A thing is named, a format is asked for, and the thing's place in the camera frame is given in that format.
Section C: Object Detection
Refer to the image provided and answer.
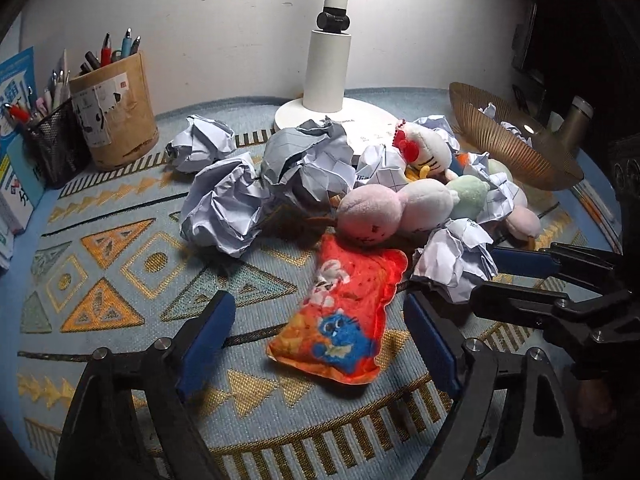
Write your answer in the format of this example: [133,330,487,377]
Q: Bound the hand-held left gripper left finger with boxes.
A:
[55,290,236,480]

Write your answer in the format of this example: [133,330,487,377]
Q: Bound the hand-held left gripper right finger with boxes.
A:
[404,291,583,480]

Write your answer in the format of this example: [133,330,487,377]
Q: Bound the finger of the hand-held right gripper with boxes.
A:
[412,279,621,332]
[492,242,623,291]

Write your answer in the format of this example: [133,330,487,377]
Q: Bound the gold ribbed bowl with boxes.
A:
[449,81,585,192]

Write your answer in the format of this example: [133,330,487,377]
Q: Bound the large white paper ball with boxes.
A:
[180,152,275,259]

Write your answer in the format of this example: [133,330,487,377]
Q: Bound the white cat plush toy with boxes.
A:
[392,119,462,182]

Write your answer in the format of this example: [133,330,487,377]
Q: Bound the small crumpled grid paper ball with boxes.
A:
[467,152,517,224]

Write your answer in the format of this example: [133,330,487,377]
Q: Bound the green round plush toy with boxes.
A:
[445,175,491,212]

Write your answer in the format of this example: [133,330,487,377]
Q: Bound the orange cartoon plush pouch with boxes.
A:
[265,232,409,387]

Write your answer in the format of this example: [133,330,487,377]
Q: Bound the patterned blue table mat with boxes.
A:
[15,87,621,480]

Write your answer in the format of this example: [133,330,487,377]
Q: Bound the white round plush ball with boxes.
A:
[400,179,454,234]

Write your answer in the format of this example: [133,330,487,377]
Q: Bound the pink round plush toy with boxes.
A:
[336,185,404,247]

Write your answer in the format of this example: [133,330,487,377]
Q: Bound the grey cylindrical device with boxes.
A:
[557,95,597,147]

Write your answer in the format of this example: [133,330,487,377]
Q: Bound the crumpled grey-white paper ball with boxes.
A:
[261,116,357,202]

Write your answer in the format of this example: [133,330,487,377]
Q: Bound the black flat device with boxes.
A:
[511,24,537,72]

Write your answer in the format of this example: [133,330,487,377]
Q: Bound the cardboard pen holder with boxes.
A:
[69,50,160,171]

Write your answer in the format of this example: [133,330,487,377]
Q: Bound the black mesh pen holder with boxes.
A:
[17,97,92,189]

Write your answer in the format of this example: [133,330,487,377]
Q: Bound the white desk lamp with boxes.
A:
[274,0,403,157]

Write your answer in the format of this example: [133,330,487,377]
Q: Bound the bunch of pens and pencils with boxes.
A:
[2,50,73,126]

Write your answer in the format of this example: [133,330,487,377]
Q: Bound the blue workbook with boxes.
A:
[0,47,47,236]

